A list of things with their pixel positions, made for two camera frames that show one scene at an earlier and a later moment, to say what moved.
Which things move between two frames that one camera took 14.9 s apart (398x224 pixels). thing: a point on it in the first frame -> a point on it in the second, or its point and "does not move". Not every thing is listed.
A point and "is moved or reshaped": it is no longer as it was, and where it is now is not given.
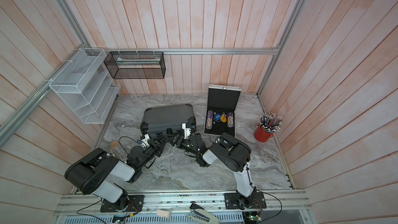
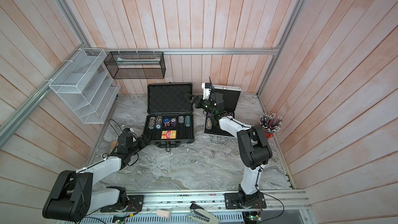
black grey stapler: (199, 213) does not move
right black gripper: (180, 142) -> (197, 99)
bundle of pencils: (270, 123) does not move
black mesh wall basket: (136, 65) does not move
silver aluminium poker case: (221, 114) does not move
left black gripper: (158, 145) -> (142, 144)
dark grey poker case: (167, 120) is moved or reshaped
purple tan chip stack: (209, 121) does not move
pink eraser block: (163, 213) does not move
